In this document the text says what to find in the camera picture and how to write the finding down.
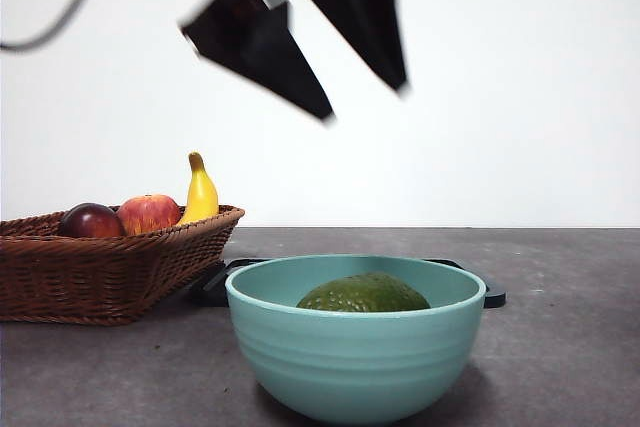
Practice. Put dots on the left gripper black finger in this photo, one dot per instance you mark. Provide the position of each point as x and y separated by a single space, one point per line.
265 57
365 17

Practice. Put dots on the green avocado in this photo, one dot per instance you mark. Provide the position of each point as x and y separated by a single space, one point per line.
365 294

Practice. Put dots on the teal ceramic bowl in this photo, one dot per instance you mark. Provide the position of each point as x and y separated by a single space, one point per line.
355 357

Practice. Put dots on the yellow banana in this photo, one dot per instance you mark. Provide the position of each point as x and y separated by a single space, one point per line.
202 197

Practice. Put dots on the red yellow apple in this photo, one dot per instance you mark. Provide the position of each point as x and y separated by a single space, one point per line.
150 214

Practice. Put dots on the dark red plum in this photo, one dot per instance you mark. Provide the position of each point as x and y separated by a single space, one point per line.
92 222

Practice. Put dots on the brown woven wicker basket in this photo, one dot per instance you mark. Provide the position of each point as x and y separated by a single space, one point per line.
100 277

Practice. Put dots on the black rectangular tray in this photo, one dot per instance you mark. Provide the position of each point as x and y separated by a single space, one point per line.
495 297

